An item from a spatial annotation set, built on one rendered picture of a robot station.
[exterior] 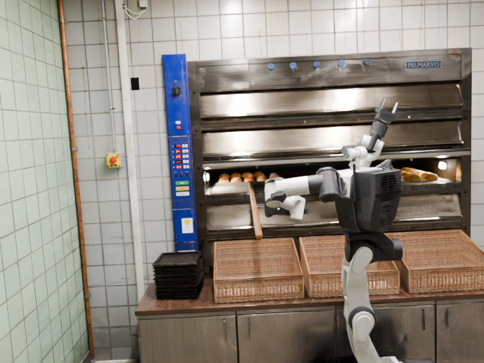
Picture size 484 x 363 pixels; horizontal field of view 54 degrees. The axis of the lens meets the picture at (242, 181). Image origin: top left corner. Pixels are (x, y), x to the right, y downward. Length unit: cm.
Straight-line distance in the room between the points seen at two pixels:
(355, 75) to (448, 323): 169
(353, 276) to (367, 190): 46
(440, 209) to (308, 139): 106
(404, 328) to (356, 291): 67
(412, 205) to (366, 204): 123
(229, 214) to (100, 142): 102
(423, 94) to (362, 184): 133
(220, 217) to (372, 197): 135
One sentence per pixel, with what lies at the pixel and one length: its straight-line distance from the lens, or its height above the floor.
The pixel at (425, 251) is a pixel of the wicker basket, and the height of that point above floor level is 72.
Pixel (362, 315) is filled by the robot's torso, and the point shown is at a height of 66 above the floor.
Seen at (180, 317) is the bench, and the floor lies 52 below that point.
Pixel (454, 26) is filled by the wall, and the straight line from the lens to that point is 365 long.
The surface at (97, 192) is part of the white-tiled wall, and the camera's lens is 345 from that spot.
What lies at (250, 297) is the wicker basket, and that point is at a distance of 297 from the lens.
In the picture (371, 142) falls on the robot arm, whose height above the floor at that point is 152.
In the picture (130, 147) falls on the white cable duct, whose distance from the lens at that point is 334.
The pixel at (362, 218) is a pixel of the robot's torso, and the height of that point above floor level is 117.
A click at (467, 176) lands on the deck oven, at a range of 367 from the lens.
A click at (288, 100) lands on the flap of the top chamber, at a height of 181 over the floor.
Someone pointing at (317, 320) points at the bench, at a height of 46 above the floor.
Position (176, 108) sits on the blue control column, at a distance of 327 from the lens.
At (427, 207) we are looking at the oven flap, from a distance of 359.
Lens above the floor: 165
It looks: 7 degrees down
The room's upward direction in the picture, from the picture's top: 3 degrees counter-clockwise
